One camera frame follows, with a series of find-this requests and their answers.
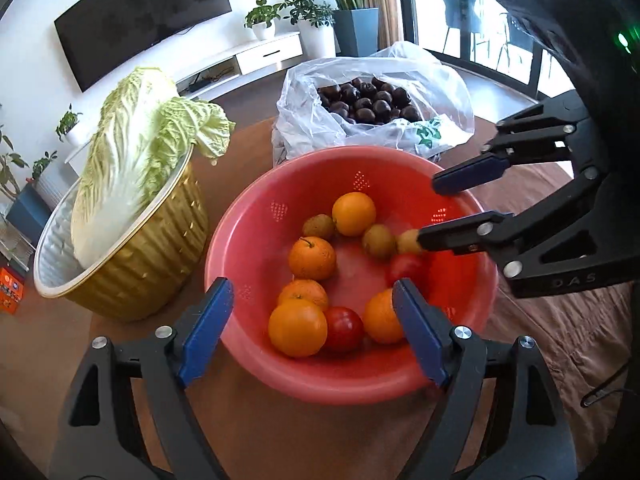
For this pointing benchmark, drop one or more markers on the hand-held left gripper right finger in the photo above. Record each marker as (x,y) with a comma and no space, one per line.
(422,332)

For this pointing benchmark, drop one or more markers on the napa cabbage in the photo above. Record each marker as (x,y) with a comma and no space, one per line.
(130,160)

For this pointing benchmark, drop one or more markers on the orange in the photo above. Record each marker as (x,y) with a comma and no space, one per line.
(312,258)
(354,213)
(381,316)
(297,327)
(303,294)

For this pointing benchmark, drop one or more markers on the large-leaf plant in dark planter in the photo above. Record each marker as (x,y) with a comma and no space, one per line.
(356,30)

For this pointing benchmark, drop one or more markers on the black set-top box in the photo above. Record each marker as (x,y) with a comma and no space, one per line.
(200,83)

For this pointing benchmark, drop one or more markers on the plant in ribbed white planter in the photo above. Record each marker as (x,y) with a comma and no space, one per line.
(47,180)

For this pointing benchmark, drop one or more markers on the beige curtain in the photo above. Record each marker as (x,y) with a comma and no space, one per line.
(382,0)

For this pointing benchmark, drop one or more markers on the white television stand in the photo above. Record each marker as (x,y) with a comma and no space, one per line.
(270,52)

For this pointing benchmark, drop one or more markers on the clear plastic bag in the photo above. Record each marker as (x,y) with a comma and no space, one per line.
(310,120)

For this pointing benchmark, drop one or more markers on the orange cardboard box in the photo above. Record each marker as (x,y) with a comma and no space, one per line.
(10,290)

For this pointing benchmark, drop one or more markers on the pile of dark chestnuts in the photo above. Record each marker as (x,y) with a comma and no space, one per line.
(370,102)

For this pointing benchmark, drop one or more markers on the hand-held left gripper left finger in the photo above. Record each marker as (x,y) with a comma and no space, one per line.
(205,332)

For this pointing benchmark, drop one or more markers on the tall plant in grey planter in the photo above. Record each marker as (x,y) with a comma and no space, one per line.
(20,210)

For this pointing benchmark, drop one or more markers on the bushy plant in white planter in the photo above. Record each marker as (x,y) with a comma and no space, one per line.
(315,35)

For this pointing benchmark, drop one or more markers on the red tomato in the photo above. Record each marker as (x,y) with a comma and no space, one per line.
(344,329)
(407,270)

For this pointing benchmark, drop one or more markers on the small plant in white pot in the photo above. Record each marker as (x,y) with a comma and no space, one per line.
(72,127)

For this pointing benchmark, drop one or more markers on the black sliding door frame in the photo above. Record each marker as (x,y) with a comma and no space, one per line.
(415,0)

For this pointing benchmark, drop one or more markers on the brown longan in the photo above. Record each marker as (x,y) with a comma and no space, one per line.
(406,242)
(379,241)
(318,226)

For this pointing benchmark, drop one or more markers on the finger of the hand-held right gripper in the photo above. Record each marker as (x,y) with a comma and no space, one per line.
(470,172)
(465,232)

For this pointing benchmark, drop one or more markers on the gold foil bowl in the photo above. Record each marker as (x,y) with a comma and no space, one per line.
(150,260)

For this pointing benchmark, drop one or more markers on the red plastic basin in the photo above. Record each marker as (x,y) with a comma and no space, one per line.
(360,375)

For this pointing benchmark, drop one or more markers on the black wall television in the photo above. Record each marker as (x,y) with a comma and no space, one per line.
(140,15)

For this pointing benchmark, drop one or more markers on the dark outdoor chair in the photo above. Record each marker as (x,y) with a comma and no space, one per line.
(520,35)
(457,5)

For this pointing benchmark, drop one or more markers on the leafy plant in white pot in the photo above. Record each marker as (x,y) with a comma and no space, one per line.
(262,17)

